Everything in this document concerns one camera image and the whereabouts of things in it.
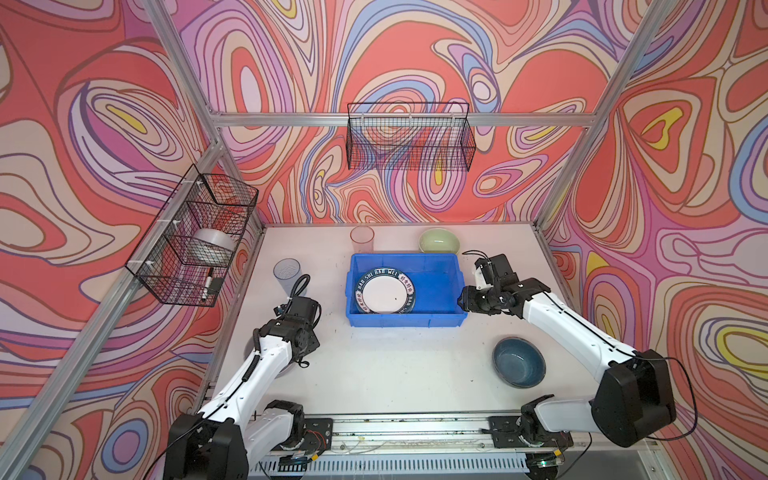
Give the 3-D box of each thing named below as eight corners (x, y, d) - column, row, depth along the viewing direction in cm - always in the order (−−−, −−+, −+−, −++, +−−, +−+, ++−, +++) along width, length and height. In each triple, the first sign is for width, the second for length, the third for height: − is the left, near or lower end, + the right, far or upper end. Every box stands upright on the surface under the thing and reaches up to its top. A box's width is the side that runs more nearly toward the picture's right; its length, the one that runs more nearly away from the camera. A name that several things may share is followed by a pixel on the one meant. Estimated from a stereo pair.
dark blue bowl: (495, 390, 81) (502, 384, 77) (485, 344, 90) (490, 336, 85) (544, 390, 81) (554, 384, 77) (530, 344, 90) (537, 336, 85)
